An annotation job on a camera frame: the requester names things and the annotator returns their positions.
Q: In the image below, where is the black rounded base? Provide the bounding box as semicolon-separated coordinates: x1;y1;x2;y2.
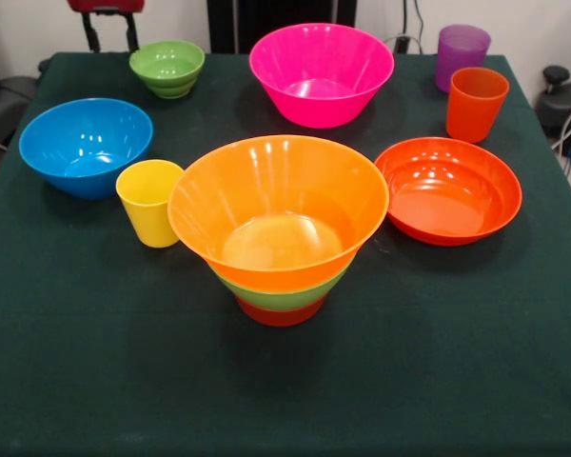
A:
535;80;571;158

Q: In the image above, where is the orange cup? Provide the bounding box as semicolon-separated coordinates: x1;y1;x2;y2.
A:
445;67;511;145

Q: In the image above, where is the wide shallow orange bowl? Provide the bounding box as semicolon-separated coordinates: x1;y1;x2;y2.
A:
374;136;523;248

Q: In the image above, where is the yellow cup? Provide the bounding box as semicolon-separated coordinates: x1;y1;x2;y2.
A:
115;159;186;249

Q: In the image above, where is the dark green tablecloth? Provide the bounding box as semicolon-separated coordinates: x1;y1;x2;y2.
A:
0;50;571;457

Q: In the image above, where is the dark grey chair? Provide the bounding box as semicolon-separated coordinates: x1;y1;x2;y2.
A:
0;74;40;149

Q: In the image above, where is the purple cup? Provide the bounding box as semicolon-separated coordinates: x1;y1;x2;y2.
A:
434;25;493;93

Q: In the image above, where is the blue bowl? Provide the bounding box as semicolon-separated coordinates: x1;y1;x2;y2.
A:
18;98;154;201

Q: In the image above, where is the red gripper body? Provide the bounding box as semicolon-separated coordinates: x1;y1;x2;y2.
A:
66;0;146;15

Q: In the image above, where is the black hanging cable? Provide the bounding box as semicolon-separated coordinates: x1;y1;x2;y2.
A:
411;0;427;54

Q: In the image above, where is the large pink bowl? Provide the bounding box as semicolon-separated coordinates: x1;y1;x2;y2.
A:
248;22;396;129

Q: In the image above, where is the large yellow-orange bowl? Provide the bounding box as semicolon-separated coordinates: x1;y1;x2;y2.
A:
167;134;391;294

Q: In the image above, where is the small green ribbed bowl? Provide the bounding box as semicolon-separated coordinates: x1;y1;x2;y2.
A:
128;40;207;100

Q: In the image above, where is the black clamp knob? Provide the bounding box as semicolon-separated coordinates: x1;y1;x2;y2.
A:
541;65;571;96

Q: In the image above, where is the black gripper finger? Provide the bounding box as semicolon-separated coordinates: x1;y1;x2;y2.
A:
124;12;141;53
80;11;102;54

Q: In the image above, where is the large green bowl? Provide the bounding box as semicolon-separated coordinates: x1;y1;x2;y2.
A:
208;264;351;311

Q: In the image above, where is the small orange bowl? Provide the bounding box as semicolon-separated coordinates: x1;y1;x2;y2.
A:
235;294;328;328

